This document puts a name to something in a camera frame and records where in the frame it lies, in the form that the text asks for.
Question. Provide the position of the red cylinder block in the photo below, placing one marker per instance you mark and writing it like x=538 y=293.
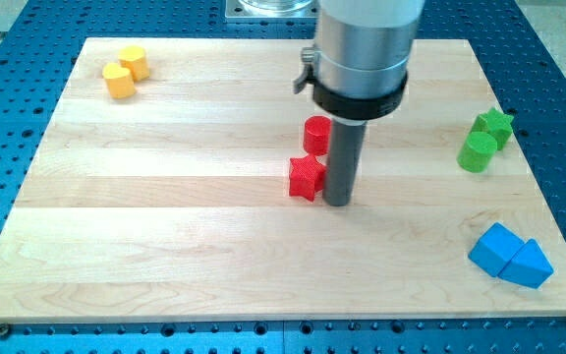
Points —
x=316 y=135

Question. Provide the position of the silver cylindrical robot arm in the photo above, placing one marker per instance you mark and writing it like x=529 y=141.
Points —
x=357 y=64

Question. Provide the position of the red star block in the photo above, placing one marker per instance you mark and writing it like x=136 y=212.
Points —
x=306 y=177

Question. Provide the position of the green star block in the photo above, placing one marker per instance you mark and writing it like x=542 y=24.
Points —
x=495 y=123

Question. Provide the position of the grey pusher rod tool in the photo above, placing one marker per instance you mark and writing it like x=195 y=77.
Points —
x=344 y=150

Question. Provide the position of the light wooden board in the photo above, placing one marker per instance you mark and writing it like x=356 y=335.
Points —
x=172 y=205

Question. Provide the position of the yellow heart block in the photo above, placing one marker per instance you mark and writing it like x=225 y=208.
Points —
x=119 y=80

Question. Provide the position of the yellow hexagon block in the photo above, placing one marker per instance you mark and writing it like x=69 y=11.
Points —
x=133 y=58

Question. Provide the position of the green cylinder block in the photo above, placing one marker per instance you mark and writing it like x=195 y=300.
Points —
x=477 y=152

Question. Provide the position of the blue cube block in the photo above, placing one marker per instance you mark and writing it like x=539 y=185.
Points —
x=495 y=249

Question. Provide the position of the blue triangle block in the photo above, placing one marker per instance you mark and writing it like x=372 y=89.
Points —
x=529 y=267

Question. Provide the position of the blue perforated metal table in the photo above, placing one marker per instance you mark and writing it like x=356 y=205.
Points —
x=522 y=50

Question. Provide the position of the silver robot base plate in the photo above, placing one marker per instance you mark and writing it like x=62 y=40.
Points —
x=269 y=9

